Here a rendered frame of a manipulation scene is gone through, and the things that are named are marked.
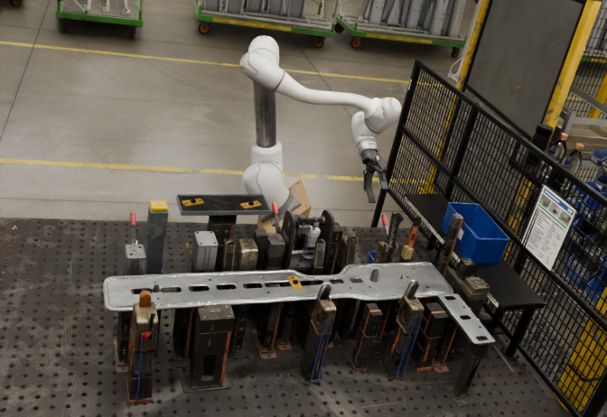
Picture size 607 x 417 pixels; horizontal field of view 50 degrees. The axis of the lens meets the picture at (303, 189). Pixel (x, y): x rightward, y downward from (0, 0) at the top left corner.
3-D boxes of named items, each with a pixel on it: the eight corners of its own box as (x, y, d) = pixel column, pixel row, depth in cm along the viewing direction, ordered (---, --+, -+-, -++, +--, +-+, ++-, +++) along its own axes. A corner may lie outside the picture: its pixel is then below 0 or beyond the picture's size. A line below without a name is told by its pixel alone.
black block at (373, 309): (354, 376, 257) (370, 319, 244) (344, 357, 266) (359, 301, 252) (372, 375, 260) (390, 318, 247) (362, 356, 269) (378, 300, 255)
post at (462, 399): (458, 407, 253) (480, 350, 239) (443, 385, 262) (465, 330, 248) (471, 404, 255) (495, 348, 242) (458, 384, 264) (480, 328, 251)
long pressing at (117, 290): (106, 318, 219) (106, 314, 218) (101, 277, 237) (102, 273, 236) (456, 295, 268) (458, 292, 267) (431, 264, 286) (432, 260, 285)
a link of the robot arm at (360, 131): (350, 146, 301) (368, 132, 292) (343, 118, 308) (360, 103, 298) (368, 150, 307) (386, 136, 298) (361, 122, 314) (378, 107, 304)
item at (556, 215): (550, 274, 265) (579, 209, 251) (518, 243, 283) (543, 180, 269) (554, 274, 266) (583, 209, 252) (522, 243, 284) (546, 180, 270)
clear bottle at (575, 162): (561, 191, 269) (579, 148, 260) (551, 184, 274) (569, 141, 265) (574, 191, 271) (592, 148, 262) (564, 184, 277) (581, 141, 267)
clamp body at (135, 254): (118, 336, 253) (123, 259, 237) (116, 317, 263) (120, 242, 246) (144, 334, 257) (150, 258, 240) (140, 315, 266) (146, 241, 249)
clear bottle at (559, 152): (546, 180, 277) (564, 137, 268) (537, 172, 283) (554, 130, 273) (558, 180, 280) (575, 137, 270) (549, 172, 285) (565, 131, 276)
